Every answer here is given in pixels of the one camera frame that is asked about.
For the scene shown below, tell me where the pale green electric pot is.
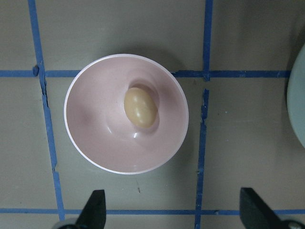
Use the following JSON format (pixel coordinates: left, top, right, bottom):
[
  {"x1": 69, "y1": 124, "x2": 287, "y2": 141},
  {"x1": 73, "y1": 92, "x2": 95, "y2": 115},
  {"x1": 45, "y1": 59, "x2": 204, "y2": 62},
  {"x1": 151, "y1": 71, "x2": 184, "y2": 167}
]
[{"x1": 286, "y1": 45, "x2": 305, "y2": 147}]

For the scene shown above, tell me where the brown egg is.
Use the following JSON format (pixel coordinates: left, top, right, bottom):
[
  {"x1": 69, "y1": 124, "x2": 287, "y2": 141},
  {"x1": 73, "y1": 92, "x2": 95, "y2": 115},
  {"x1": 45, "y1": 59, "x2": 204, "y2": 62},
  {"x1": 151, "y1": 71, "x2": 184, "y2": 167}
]
[{"x1": 124, "y1": 87, "x2": 157, "y2": 128}]

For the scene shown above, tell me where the pink bowl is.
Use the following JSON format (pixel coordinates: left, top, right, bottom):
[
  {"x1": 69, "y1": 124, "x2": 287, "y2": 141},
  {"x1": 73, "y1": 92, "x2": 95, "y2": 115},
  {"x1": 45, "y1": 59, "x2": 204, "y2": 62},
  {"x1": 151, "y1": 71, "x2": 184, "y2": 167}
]
[{"x1": 64, "y1": 54, "x2": 189, "y2": 175}]

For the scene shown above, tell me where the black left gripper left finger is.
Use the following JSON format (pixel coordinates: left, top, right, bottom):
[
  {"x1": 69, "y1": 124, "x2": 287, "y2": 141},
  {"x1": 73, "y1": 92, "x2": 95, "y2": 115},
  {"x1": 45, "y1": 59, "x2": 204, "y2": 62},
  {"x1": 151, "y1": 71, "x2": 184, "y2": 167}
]
[{"x1": 75, "y1": 190, "x2": 106, "y2": 229}]

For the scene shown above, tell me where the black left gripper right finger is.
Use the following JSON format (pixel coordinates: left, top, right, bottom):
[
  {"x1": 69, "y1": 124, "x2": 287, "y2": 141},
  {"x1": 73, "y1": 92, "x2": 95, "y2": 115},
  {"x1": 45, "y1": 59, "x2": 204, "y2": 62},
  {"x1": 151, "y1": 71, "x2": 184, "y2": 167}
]
[{"x1": 239, "y1": 187, "x2": 293, "y2": 229}]

